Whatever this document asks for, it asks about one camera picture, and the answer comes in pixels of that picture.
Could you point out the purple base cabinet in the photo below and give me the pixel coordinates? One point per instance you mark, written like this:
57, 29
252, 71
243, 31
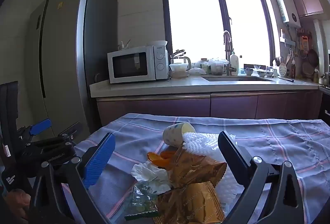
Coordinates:
180, 107

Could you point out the grey refrigerator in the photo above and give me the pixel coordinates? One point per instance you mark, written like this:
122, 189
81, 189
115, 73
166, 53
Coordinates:
64, 58

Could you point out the white microwave oven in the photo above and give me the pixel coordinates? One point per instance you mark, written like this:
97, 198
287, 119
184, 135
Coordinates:
129, 65

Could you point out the kitchen knife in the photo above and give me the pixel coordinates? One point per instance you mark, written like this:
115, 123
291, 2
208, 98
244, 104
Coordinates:
286, 79

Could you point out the white perforated ladle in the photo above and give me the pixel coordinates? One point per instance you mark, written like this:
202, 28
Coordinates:
282, 70

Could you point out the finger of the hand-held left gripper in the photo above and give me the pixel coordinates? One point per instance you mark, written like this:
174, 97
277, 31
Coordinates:
70, 133
40, 127

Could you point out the small white ornament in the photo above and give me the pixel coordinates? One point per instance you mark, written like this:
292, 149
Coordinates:
122, 46

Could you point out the kitchen window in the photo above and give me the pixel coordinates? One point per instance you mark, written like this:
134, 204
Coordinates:
193, 20

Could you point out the white water heater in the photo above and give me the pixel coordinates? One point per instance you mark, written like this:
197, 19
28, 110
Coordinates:
287, 7

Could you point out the clear plastic food container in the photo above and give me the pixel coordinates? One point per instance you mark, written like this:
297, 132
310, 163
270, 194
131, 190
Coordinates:
217, 66

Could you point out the glass kettle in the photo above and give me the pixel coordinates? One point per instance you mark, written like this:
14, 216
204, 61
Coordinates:
181, 57

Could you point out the steel sink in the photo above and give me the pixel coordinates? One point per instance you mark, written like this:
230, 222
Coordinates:
237, 79

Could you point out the blue plaid tablecloth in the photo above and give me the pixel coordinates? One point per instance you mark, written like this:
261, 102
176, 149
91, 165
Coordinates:
270, 141

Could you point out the clear green-edged wrapper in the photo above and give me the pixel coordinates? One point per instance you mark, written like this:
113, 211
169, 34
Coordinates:
141, 200

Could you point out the white soap bottle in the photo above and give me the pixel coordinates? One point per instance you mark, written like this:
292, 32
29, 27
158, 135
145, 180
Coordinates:
234, 62

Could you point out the small patterned bowl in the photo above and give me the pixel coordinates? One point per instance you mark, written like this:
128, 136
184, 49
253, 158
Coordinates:
265, 73

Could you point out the black hanging pan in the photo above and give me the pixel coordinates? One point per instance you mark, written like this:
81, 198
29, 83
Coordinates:
313, 57

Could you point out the glass jar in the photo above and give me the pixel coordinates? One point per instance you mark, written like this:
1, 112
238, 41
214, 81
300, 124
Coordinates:
204, 66

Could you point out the large orange peel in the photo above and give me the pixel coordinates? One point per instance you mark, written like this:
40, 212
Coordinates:
156, 159

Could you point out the white bowl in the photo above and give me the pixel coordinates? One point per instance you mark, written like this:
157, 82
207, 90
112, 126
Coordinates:
157, 43

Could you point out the metal faucet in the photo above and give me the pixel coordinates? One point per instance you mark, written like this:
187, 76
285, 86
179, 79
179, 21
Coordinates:
227, 43

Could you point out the person's left hand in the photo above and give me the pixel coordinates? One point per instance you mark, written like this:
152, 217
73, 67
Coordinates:
15, 203

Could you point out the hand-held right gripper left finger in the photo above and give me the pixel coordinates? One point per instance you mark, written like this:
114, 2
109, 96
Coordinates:
99, 162

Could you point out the gold snack bag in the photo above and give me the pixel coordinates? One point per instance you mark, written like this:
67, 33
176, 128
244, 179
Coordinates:
193, 167
190, 203

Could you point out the white tissue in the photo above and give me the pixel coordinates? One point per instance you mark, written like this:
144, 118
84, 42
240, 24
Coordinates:
149, 175
198, 145

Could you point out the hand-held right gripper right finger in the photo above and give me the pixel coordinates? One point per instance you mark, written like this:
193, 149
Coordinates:
232, 151

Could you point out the white kitchen counter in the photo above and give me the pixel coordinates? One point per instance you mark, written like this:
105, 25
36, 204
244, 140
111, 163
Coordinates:
154, 87

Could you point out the dotted white paper cup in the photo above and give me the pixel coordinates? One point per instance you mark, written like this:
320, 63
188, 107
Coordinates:
175, 135

